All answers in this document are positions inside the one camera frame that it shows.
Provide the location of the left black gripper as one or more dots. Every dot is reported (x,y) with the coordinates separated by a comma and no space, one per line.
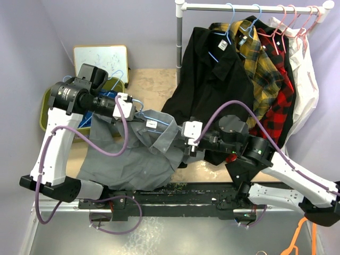
(113,120)

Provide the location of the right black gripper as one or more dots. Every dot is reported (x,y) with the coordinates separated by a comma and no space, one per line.
(196,148)

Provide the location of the grey button shirt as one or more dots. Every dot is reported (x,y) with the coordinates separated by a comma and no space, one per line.
(148,162)

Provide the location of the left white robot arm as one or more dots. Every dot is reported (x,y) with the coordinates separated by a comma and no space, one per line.
(48,176)

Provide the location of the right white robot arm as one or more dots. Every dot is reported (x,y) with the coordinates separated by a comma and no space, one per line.
(263,174)

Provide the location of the blue plaid shirt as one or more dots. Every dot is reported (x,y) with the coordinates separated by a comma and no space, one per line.
(86,121)

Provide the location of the red plaid shirt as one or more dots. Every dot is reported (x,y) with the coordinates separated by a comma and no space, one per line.
(273,122)

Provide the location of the black shirt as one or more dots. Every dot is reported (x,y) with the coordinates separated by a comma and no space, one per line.
(209,77)

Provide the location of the yellow plaid shirt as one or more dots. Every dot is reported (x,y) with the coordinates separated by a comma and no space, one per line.
(266,78)

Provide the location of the blue hanger under black shirt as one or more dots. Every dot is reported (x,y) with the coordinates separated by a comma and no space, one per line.
(223,43)

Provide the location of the white shirt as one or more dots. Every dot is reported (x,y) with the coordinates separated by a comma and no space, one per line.
(307,95)

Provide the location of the blue hanger under yellow shirt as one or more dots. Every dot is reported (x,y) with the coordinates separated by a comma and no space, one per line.
(248,32)

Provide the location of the orange hanger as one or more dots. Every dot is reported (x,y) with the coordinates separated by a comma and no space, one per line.
(292,246)

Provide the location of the pink hanger under white shirt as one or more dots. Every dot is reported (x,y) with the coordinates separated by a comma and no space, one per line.
(302,33)

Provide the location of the green plastic bin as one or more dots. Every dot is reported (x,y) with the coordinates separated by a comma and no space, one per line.
(45,114)

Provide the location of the yellow framed whiteboard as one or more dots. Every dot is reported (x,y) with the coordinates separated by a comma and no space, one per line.
(111,58)

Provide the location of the grey metal clothes rack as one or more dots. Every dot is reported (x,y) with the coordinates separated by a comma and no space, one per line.
(181,6)

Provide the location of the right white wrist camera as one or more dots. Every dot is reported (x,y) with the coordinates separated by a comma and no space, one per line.
(192,131)

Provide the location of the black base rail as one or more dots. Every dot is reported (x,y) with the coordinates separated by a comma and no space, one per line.
(196,199)

